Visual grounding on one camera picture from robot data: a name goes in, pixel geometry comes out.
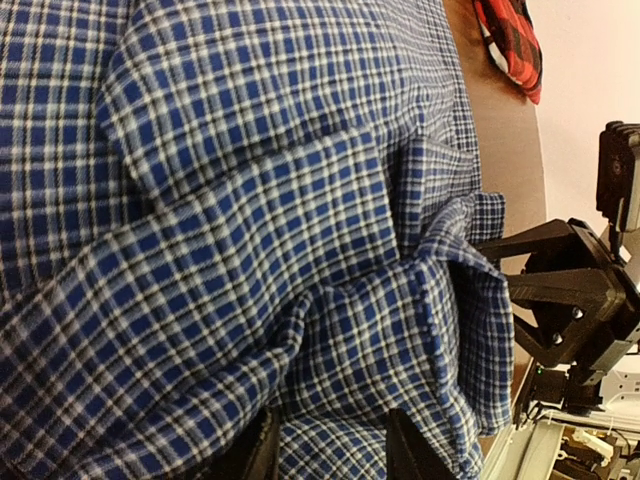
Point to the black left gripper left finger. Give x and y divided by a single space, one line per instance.
253 455

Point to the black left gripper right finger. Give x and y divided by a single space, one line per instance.
409 456

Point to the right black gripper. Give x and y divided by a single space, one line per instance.
588 315

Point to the blue small-check long sleeve shirt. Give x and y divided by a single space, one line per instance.
210 208

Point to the red black plaid shirt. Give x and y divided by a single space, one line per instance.
509 36

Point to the front aluminium frame rail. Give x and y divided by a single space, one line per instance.
545 442

